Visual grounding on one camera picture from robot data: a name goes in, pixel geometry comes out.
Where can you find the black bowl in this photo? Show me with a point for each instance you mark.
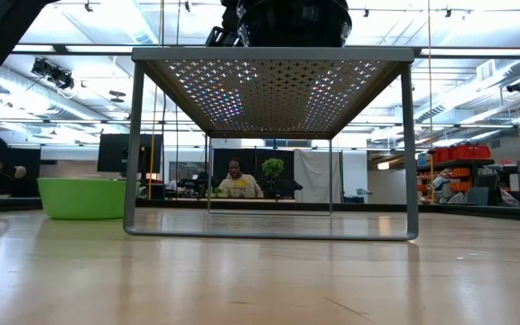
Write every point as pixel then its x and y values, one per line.
pixel 294 34

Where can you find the floral patterned mini bowl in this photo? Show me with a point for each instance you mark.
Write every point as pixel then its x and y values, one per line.
pixel 342 10

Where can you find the green plastic bowl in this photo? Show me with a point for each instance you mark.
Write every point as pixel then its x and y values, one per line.
pixel 81 198

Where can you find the grey perforated metal shelf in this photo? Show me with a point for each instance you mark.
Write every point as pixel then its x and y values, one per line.
pixel 269 54

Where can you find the black backdrop panel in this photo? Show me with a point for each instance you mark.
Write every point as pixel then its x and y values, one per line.
pixel 221 153

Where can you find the green potted tree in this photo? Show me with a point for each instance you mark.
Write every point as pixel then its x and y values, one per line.
pixel 272 167

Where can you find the black monitor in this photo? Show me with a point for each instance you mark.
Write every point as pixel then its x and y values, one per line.
pixel 113 153

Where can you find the white hanging cloth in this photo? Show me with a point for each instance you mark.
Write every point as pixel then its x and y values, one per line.
pixel 316 176

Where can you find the black ceiling spotlights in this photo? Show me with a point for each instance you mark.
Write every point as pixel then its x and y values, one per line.
pixel 52 74

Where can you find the red storage bin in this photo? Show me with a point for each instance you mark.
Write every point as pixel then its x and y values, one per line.
pixel 442 155
pixel 470 152

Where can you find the storage rack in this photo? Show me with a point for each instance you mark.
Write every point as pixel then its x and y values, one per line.
pixel 458 163

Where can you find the black aluminium table frame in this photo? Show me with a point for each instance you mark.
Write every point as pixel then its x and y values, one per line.
pixel 368 207

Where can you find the black ceiling camera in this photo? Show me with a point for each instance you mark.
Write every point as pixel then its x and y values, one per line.
pixel 517 86

